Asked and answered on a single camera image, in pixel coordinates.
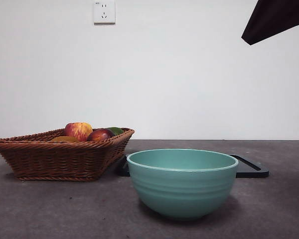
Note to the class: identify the dark red plum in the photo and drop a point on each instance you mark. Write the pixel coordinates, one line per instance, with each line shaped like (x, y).
(99, 135)

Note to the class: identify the teal bowl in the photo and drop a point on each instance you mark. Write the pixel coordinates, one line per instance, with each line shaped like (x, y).
(182, 191)

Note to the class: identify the black rectangular tray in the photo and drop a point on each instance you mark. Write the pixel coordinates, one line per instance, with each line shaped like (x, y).
(251, 173)

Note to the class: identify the brown wicker basket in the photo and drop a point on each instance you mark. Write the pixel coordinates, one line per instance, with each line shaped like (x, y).
(59, 159)

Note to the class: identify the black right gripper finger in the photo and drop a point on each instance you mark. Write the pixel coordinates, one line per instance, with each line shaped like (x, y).
(276, 20)

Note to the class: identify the green avocado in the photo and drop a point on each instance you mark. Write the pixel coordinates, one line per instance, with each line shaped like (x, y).
(117, 130)

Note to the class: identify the red yellow apple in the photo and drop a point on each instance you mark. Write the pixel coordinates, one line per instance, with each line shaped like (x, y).
(77, 132)

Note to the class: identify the brown kiwi fruit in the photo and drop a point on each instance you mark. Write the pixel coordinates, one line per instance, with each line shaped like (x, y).
(64, 139)

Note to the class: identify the white wall socket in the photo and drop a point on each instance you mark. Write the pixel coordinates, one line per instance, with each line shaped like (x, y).
(104, 12)

